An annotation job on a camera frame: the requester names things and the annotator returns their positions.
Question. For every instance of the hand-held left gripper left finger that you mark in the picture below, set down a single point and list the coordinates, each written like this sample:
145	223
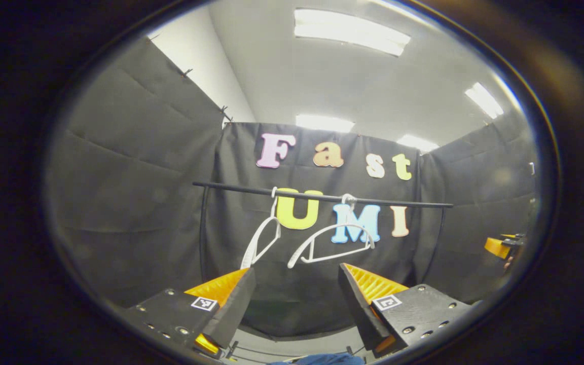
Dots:
233	309

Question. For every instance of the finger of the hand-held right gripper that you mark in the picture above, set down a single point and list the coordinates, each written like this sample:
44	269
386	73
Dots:
496	247

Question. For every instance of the black backdrop cloth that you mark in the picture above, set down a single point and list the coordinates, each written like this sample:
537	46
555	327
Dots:
119	203

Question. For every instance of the large ceiling light panel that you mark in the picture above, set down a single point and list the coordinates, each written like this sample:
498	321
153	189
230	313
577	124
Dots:
353	31

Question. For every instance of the white plastic clothes hanger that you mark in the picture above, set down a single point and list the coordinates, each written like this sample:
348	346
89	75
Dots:
260	235
337	255

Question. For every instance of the black metal clothes rack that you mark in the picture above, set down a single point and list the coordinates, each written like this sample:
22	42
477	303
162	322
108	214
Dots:
241	188

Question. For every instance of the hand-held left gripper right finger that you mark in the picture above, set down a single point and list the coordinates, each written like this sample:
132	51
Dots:
360	309

